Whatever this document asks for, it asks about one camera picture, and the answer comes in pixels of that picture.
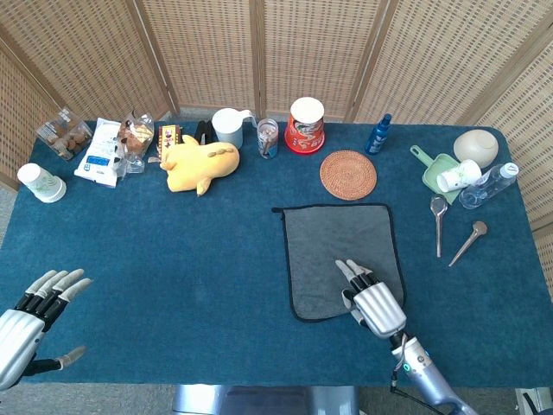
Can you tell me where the blue tablecloth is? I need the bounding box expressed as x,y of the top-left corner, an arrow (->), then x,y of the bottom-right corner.
0,119 -> 553,387

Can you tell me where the beige bowl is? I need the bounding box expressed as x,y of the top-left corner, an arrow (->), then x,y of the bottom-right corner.
453,129 -> 499,169

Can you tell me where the blue spray bottle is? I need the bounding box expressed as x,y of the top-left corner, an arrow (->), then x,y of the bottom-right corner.
364,113 -> 393,156

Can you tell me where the clear bag of pastries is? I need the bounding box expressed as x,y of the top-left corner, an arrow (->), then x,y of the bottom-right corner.
116,111 -> 156,175

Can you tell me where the light blue handled mug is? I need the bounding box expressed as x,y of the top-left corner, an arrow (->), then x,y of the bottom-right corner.
211,107 -> 257,150

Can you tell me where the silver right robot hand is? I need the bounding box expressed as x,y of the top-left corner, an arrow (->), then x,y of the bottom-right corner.
334,259 -> 408,340

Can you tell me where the brownish metal spoon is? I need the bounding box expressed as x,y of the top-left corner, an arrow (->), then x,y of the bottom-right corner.
448,220 -> 488,268

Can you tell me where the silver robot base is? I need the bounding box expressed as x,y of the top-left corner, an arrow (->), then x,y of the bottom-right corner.
171,384 -> 360,415

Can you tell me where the round woven rattan coaster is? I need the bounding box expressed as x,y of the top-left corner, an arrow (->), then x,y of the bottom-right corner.
320,150 -> 378,201

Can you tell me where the white paper cup green print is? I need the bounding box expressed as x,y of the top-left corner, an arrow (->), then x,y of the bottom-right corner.
435,158 -> 483,193
16,163 -> 67,204

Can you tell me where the yellow plush toy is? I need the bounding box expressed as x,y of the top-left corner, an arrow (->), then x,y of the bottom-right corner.
159,134 -> 241,198

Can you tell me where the red instant noodle cup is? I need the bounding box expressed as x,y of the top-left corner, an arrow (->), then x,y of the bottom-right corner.
284,97 -> 326,155

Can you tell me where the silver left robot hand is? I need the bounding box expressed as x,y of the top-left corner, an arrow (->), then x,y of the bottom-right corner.
0,268 -> 93,392

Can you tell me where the green plastic scoop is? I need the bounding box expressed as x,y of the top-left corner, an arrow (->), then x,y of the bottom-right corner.
409,144 -> 463,205

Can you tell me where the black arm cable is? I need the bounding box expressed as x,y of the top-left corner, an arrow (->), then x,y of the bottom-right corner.
390,371 -> 437,405

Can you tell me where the shiny metal spoon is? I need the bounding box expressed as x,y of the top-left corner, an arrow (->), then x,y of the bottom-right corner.
429,195 -> 449,259

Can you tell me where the brown chocolate box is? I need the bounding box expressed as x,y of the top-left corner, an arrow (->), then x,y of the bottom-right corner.
157,124 -> 182,163

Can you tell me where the grey and blue cloth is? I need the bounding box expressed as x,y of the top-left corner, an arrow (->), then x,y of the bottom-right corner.
270,202 -> 407,323

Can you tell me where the black object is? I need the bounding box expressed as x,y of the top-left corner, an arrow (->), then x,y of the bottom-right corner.
194,119 -> 218,146

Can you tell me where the clear plastic water bottle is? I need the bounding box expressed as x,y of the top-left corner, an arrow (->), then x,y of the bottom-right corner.
458,162 -> 519,210

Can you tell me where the clear plastic box of muffins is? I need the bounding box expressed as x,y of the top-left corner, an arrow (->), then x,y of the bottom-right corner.
35,107 -> 94,162

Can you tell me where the white and blue snack packet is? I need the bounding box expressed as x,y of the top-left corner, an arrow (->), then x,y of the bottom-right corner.
73,117 -> 123,188

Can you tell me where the clear jar of biscuit sticks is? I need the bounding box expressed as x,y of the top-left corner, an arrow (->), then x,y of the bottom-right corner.
257,118 -> 280,160

